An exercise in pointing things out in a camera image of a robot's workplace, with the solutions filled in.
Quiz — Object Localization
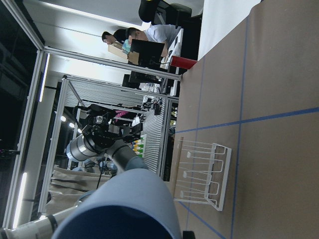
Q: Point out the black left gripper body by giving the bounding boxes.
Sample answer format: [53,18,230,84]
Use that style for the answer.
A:
[82,104,142,149]

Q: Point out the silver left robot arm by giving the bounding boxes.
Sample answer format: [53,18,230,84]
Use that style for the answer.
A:
[66,104,148,171]

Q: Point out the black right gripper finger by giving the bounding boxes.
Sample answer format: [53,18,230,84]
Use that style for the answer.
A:
[183,231,195,239]

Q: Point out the person in grey shirt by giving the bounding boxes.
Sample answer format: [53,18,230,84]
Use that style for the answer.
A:
[126,24,182,47]

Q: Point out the white wire cup holder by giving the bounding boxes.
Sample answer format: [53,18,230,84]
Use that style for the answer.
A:
[173,137,232,212]

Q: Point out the person in black shirt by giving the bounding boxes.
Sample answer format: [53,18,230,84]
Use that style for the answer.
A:
[101,29,127,45]

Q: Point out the black computer monitor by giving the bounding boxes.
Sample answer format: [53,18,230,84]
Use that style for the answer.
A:
[131,39,164,69]

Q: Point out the light blue plastic cup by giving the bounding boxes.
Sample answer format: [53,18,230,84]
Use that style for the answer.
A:
[52,169,182,239]

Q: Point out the cardboard box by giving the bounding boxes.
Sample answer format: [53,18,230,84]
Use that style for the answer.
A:
[108,42,139,65]

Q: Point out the red cylinder bottle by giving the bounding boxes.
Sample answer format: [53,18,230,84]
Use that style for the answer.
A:
[170,56,197,70]

